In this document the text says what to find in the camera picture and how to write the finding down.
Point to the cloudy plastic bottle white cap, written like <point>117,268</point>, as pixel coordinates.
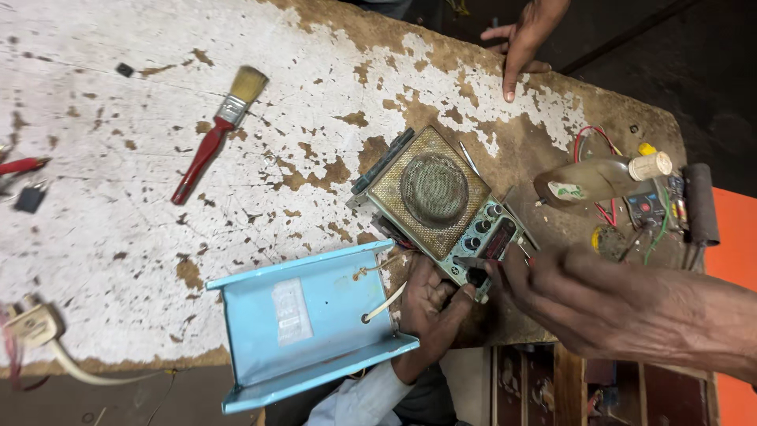
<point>597,177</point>

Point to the wooden shelf under table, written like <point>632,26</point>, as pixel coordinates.
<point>591,384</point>

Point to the person's right hand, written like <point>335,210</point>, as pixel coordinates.
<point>556,296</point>

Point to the small yellow cap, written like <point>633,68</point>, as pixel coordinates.
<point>647,149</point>

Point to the person's right fingers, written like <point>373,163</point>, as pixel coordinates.
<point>513,273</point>

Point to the small screwdriver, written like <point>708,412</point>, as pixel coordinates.
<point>473,261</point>

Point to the light blue metal radio cover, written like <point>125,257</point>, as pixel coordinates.
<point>307,319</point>

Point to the black electronic component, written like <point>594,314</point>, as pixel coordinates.
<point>30,198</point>

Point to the thin metal rod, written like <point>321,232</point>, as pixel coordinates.
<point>469,157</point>

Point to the radio chassis with speaker grille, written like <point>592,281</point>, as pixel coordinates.
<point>434,189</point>

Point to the small black square component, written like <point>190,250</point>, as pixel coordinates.
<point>124,70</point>

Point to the person's left hand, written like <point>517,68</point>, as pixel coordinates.
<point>426,319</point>

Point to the orange panel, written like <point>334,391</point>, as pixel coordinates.
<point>736,266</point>

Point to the red test probe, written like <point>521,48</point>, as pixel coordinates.
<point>21,166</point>

